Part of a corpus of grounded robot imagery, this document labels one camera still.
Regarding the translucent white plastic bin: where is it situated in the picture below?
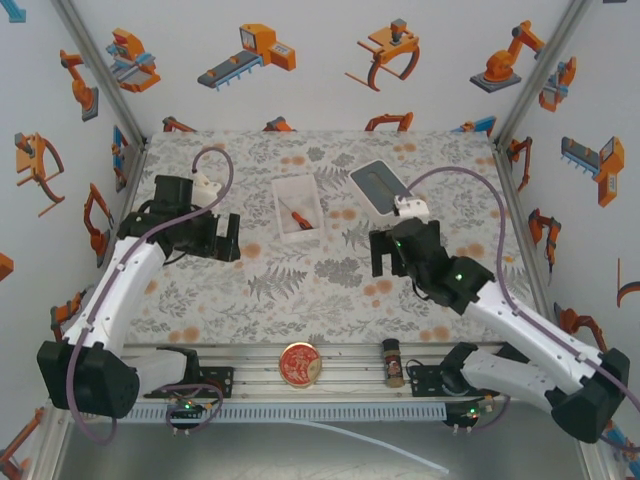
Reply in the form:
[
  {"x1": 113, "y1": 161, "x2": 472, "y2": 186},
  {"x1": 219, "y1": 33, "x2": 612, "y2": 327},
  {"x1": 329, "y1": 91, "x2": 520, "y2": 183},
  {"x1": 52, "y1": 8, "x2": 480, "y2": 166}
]
[{"x1": 271, "y1": 173, "x2": 325, "y2": 245}]

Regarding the floral patterned table mat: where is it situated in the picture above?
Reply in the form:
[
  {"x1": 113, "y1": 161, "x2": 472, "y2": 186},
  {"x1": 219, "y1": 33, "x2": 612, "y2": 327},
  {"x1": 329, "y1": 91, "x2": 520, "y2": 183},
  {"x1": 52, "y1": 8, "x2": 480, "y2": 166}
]
[{"x1": 122, "y1": 130, "x2": 544, "y2": 346}]

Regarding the white tray with grey inset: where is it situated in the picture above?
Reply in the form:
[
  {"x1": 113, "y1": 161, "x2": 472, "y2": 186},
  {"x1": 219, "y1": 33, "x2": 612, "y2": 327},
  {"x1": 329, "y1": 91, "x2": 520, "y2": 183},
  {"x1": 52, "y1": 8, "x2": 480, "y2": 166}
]
[{"x1": 348, "y1": 159, "x2": 414, "y2": 219}]

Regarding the brown spice bottle black cap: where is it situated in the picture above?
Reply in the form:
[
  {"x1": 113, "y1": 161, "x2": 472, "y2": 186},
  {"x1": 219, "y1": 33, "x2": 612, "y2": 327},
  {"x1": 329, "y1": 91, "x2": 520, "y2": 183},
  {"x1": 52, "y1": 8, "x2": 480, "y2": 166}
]
[{"x1": 381, "y1": 338, "x2": 405, "y2": 389}]

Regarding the round red tin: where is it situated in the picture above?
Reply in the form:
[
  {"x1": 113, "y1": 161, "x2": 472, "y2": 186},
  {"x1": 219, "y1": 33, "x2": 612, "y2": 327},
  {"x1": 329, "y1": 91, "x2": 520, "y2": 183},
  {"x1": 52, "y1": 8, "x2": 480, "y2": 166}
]
[{"x1": 278, "y1": 341, "x2": 324, "y2": 389}]

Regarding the circuit board with green light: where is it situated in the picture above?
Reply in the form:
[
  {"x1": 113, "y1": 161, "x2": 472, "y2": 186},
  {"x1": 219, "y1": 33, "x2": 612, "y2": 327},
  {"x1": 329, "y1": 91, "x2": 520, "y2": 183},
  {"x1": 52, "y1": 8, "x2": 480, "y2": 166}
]
[
  {"x1": 449, "y1": 402, "x2": 496, "y2": 425},
  {"x1": 166, "y1": 399, "x2": 211, "y2": 422}
]

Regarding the thin white tube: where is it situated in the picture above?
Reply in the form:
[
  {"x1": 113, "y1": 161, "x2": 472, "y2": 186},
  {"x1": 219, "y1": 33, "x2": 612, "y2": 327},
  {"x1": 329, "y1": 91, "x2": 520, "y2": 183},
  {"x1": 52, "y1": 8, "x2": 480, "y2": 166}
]
[{"x1": 294, "y1": 418, "x2": 451, "y2": 474}]

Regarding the orange handled screwdriver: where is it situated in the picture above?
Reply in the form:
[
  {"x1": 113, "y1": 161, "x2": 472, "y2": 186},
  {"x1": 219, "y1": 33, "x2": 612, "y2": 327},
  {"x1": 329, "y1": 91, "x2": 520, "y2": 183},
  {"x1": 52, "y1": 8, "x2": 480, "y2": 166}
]
[{"x1": 279, "y1": 197, "x2": 315, "y2": 231}]

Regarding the aluminium table edge rail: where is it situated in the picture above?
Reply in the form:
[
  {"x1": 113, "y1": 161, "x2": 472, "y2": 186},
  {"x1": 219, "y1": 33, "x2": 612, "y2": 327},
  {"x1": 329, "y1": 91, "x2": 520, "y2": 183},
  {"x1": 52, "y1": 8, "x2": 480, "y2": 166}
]
[{"x1": 119, "y1": 341, "x2": 506, "y2": 404}]

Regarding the white slotted cable duct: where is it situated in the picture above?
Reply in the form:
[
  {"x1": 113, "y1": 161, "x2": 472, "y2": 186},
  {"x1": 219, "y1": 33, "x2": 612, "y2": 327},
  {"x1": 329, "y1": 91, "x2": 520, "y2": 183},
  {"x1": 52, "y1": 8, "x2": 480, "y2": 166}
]
[{"x1": 122, "y1": 400, "x2": 449, "y2": 422}]

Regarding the aluminium frame post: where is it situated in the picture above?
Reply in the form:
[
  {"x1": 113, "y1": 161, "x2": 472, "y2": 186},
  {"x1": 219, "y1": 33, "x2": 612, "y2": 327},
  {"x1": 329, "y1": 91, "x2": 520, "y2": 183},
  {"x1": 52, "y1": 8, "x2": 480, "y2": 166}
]
[
  {"x1": 490, "y1": 0, "x2": 596, "y2": 146},
  {"x1": 49, "y1": 0, "x2": 149, "y2": 143}
]

